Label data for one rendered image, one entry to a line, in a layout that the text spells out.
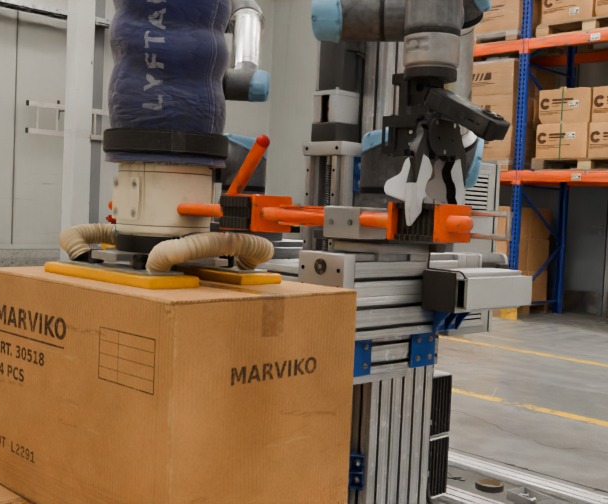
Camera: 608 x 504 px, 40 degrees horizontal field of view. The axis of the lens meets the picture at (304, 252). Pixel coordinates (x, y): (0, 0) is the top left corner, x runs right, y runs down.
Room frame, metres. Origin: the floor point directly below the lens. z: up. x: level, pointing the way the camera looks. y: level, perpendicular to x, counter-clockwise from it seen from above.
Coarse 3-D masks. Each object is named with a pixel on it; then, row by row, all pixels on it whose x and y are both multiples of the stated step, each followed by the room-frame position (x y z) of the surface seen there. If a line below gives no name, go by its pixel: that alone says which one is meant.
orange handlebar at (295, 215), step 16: (192, 208) 1.44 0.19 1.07; (208, 208) 1.41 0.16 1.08; (272, 208) 1.31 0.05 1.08; (288, 208) 1.28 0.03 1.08; (320, 208) 1.29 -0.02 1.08; (288, 224) 1.27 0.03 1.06; (304, 224) 1.26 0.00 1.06; (320, 224) 1.29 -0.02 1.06; (368, 224) 1.17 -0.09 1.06; (384, 224) 1.15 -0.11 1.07; (448, 224) 1.08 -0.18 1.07; (464, 224) 1.08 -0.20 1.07
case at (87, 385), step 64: (0, 320) 1.56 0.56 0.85; (64, 320) 1.40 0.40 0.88; (128, 320) 1.27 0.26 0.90; (192, 320) 1.21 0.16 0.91; (256, 320) 1.31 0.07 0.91; (320, 320) 1.41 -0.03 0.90; (0, 384) 1.56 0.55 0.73; (64, 384) 1.40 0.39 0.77; (128, 384) 1.27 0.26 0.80; (192, 384) 1.22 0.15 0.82; (256, 384) 1.31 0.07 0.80; (320, 384) 1.42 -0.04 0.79; (0, 448) 1.55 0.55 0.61; (64, 448) 1.39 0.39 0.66; (128, 448) 1.26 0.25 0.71; (192, 448) 1.22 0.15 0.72; (256, 448) 1.31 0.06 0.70; (320, 448) 1.42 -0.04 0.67
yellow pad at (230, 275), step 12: (132, 264) 1.69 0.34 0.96; (180, 264) 1.61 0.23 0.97; (192, 264) 1.59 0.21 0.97; (228, 264) 1.55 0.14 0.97; (204, 276) 1.53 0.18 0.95; (216, 276) 1.51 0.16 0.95; (228, 276) 1.48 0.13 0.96; (240, 276) 1.46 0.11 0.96; (252, 276) 1.48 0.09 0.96; (264, 276) 1.50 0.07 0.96; (276, 276) 1.52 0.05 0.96
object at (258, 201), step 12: (228, 204) 1.34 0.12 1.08; (240, 204) 1.32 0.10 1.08; (252, 204) 1.32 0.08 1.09; (264, 204) 1.33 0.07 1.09; (276, 204) 1.35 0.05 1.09; (288, 204) 1.37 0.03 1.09; (228, 216) 1.35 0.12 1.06; (240, 216) 1.34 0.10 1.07; (252, 216) 1.32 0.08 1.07; (228, 228) 1.38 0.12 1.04; (240, 228) 1.32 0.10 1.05; (252, 228) 1.32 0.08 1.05; (264, 228) 1.33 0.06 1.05; (276, 228) 1.35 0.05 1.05; (288, 228) 1.37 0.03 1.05
